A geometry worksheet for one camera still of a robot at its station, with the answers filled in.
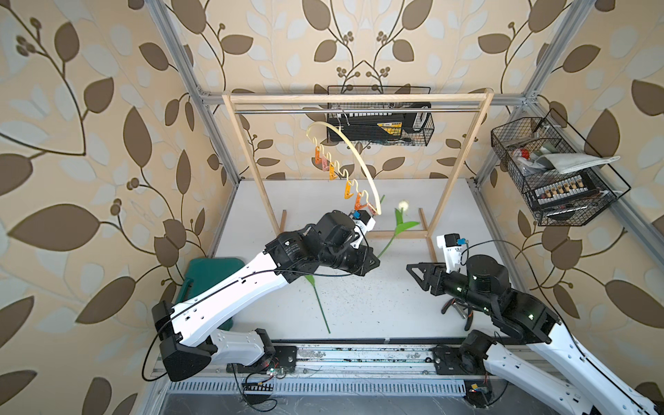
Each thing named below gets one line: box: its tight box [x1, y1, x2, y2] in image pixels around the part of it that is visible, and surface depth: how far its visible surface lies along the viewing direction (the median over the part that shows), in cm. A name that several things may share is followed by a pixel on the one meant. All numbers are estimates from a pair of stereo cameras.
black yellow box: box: [327, 112, 420, 142], surface depth 86 cm
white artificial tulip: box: [376, 199, 421, 259], surface depth 76 cm
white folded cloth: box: [536, 153, 621, 174], surface depth 64 cm
